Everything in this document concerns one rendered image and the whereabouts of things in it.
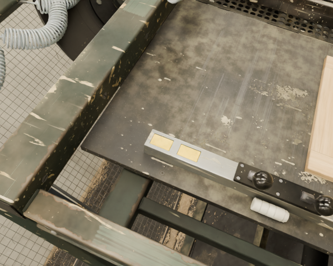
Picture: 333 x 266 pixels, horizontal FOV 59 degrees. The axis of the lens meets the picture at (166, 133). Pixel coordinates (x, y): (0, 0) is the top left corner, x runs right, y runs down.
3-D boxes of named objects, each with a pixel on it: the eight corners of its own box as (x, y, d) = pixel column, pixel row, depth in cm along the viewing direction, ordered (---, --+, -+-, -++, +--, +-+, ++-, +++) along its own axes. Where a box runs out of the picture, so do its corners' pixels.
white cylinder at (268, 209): (249, 210, 68) (283, 225, 66) (253, 206, 65) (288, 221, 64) (251, 199, 69) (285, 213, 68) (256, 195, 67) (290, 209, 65)
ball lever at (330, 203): (310, 208, 66) (336, 221, 52) (293, 201, 66) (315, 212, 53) (316, 192, 66) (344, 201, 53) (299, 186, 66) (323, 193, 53)
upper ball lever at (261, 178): (257, 187, 67) (270, 195, 54) (241, 180, 68) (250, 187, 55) (264, 171, 68) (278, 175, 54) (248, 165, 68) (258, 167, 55)
